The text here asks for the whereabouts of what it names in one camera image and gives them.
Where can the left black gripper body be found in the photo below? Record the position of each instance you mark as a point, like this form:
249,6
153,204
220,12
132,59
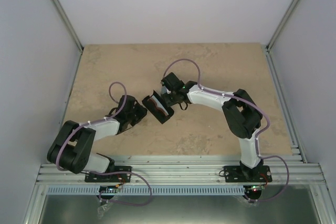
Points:
135,117

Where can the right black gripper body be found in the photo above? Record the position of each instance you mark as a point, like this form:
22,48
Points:
169,103

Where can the brown frame sunglasses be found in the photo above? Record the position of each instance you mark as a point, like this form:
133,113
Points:
164,111

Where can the black glasses case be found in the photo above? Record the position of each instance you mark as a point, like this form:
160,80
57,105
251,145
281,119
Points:
157,114

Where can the light blue cloth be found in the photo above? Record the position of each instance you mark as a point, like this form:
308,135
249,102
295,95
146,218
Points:
157,102

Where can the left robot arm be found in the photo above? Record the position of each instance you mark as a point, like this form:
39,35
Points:
72,147

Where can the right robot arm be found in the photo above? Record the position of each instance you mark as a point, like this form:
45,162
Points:
240,112

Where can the clear plastic wrap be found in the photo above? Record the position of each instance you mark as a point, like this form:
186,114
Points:
103,209

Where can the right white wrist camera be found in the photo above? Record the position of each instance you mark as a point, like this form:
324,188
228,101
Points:
164,89

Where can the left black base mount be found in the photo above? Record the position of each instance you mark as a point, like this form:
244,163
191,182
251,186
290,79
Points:
123,176

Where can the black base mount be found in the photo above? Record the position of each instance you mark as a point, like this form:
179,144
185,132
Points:
235,174
123,176

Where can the blue slotted cable duct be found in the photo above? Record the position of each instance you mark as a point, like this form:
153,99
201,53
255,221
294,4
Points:
143,190

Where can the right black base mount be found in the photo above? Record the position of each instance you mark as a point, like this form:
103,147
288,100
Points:
235,174

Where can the aluminium rail frame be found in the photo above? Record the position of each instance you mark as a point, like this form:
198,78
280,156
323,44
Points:
191,170

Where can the right aluminium corner post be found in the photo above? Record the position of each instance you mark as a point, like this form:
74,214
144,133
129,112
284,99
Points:
282,24

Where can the aluminium corner post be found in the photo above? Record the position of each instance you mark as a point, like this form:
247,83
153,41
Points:
66,21
282,24

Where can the left aluminium corner post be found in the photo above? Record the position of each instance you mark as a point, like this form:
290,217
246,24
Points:
66,21

